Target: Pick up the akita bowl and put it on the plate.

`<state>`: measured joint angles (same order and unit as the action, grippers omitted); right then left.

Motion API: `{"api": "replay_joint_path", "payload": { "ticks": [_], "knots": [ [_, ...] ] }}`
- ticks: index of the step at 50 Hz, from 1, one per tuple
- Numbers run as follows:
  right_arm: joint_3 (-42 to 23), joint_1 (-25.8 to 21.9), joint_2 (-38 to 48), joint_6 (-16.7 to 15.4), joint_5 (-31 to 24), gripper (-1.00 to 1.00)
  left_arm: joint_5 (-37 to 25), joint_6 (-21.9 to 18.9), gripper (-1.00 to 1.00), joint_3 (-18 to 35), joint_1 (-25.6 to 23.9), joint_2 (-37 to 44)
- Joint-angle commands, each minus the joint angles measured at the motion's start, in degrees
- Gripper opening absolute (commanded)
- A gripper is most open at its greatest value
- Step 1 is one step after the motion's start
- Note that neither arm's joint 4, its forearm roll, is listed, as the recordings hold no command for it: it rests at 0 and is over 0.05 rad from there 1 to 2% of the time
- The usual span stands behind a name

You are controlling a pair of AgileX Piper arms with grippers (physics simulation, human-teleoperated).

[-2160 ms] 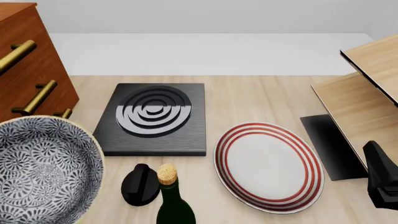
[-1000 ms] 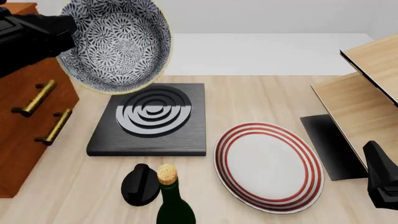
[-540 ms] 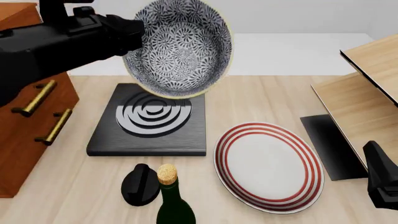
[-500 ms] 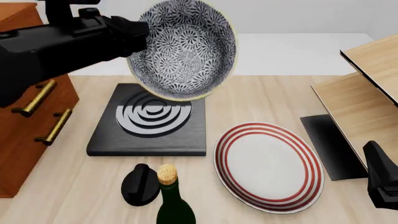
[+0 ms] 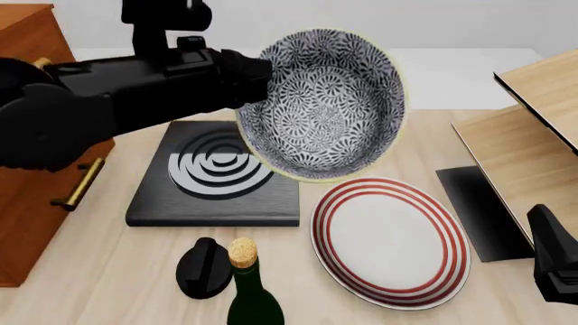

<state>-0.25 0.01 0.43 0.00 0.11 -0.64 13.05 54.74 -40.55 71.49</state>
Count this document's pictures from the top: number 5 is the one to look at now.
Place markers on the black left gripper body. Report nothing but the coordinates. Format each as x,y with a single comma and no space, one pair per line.
244,81

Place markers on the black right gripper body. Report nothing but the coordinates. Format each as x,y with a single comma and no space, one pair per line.
557,281

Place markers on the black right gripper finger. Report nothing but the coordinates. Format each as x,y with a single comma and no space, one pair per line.
551,233

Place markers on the patterned black white bowl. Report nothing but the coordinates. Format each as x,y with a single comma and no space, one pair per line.
325,111

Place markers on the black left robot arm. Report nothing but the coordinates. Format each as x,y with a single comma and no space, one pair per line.
81,101

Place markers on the flat black stove plate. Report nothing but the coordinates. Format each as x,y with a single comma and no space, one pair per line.
217,203

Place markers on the white plate with red rings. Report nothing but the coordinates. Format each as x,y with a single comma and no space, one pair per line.
388,243

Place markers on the pale wooden rack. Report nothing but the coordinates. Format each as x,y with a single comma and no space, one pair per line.
519,142

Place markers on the dark green corked bottle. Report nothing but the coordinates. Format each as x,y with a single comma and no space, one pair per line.
253,304

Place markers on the red-brown wooden cabinet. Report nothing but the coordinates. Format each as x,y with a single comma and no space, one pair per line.
27,220

